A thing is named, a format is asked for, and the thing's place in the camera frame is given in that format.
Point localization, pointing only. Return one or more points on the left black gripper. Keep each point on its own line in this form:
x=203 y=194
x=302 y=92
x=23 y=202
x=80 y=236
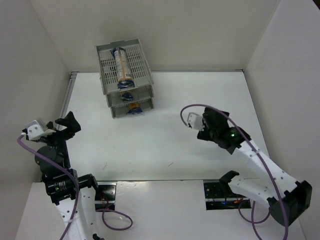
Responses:
x=61 y=133

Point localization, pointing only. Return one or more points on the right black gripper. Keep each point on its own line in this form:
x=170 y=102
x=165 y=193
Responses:
x=210 y=130

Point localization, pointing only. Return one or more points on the spaghetti bag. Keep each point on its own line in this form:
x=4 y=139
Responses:
x=123 y=71
x=134 y=108
x=127 y=96

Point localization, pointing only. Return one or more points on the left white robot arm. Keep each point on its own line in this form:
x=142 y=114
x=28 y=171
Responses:
x=73 y=195

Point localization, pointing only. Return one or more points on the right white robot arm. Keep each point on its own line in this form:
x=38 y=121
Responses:
x=285 y=197

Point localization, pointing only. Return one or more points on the grey three-tier tray shelf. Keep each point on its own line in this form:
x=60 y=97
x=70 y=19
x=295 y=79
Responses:
x=142 y=92

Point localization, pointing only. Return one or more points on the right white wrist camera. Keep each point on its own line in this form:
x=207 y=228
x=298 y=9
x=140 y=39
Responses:
x=195 y=121

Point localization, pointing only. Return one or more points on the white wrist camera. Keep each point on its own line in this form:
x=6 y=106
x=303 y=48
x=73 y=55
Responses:
x=36 y=129
x=195 y=121

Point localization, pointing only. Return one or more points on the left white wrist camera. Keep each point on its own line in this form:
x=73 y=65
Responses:
x=36 y=129

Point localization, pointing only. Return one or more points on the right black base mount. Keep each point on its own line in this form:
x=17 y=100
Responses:
x=215 y=198

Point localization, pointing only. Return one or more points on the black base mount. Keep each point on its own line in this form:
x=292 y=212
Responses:
x=215 y=198
x=105 y=195

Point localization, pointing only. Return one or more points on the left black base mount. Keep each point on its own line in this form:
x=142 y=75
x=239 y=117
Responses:
x=105 y=195

